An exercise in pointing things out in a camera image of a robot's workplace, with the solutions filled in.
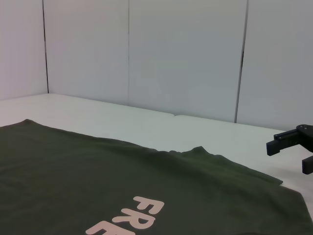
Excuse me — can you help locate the dark green FREE t-shirt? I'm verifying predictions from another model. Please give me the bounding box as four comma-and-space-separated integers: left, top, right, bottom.
0, 118, 313, 235

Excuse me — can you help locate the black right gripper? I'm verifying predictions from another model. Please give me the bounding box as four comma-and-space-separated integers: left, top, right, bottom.
266, 124, 313, 175

